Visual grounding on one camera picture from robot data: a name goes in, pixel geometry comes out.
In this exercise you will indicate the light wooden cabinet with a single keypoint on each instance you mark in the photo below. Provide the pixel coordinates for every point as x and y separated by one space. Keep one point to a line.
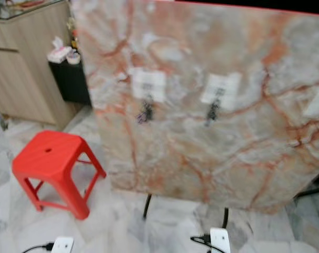
22 79

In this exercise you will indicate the red plastic stool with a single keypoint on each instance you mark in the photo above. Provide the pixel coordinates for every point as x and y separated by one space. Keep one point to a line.
49 158

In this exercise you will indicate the black sideboard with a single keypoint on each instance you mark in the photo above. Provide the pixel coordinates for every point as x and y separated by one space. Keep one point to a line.
70 81

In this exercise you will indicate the pink white tissue pack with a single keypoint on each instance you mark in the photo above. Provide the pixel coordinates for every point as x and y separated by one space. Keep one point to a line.
59 54

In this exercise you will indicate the red lidded jar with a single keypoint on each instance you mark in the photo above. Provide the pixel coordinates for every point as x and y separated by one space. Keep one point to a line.
73 42

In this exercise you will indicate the dark key bunch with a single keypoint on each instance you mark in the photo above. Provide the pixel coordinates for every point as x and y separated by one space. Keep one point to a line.
213 113
146 112

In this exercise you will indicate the white printed card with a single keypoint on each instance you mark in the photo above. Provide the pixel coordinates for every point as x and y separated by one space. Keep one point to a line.
220 90
317 101
148 84

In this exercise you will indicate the black metal table leg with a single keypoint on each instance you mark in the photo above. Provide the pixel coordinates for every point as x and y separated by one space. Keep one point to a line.
225 217
146 206

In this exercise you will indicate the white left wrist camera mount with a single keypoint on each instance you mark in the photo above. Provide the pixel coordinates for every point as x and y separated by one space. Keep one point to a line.
62 245

